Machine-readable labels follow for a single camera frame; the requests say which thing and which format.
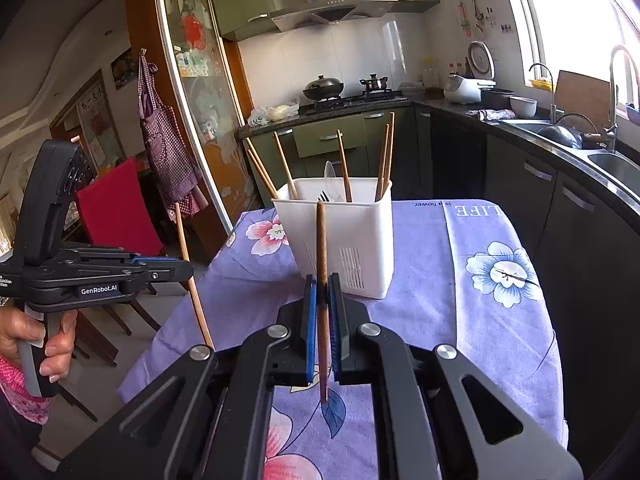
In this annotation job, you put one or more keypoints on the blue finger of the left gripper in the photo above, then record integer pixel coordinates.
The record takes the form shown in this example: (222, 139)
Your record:
(154, 260)

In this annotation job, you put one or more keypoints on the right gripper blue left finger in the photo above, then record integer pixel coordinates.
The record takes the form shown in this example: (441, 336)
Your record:
(295, 361)

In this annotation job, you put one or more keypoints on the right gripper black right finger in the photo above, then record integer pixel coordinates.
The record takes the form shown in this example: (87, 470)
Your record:
(349, 363)

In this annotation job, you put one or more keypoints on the dark brown chopstick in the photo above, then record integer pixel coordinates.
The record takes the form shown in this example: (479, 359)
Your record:
(344, 167)

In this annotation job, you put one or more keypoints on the clear plastic spoon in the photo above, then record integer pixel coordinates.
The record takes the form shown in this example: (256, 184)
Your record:
(333, 184)

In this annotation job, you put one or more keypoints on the light bamboo chopstick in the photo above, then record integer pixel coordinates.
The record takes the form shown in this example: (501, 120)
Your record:
(193, 290)

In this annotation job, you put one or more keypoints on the steel kitchen sink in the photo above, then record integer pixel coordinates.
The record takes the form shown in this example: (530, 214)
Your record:
(618, 168)

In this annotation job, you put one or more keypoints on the person's left hand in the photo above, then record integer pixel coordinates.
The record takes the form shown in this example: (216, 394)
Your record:
(17, 326)

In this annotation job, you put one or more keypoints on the red chair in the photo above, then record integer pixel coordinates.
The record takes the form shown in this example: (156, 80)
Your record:
(113, 212)

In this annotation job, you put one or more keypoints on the white plastic utensil holder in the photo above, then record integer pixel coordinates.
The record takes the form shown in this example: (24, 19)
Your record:
(359, 235)

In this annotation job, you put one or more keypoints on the purple checked apron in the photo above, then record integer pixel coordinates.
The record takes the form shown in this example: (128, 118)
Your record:
(176, 172)

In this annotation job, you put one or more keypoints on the green lower cabinets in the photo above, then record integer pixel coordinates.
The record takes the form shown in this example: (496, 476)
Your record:
(308, 142)

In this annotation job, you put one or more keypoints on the glass sliding door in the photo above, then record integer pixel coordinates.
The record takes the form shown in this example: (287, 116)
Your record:
(209, 108)

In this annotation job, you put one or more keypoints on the plastic bag on counter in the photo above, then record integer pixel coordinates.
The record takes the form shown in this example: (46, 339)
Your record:
(262, 116)

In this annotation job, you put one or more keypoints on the black wok with lid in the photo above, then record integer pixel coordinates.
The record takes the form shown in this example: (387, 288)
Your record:
(323, 88)

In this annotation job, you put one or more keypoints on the small steel pot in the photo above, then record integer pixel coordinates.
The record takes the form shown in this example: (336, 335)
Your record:
(374, 84)

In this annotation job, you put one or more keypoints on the white bowl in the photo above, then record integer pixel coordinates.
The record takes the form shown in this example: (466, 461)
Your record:
(523, 107)

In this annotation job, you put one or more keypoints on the black wok in sink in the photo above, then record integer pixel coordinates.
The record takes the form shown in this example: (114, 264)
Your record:
(570, 136)

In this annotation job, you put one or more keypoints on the white rice cooker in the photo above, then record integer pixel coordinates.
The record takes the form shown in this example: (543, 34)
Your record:
(468, 89)

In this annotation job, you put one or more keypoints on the wooden cutting board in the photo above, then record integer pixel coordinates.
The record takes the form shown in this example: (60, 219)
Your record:
(578, 93)

